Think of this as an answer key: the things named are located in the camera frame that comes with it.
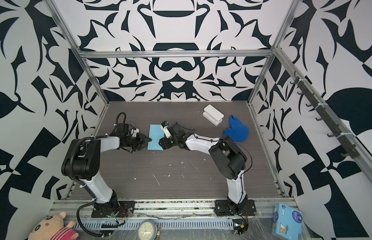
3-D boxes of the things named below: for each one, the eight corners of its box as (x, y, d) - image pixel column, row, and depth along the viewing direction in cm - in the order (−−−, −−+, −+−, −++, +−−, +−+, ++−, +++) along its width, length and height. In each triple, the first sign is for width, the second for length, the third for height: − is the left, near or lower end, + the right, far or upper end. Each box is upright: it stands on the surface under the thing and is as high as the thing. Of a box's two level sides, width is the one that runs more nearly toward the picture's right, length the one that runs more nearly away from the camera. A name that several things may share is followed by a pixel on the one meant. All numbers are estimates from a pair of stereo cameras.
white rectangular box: (201, 116, 114) (202, 109, 108) (208, 110, 118) (209, 103, 112) (216, 126, 108) (217, 120, 102) (223, 120, 111) (225, 113, 106)
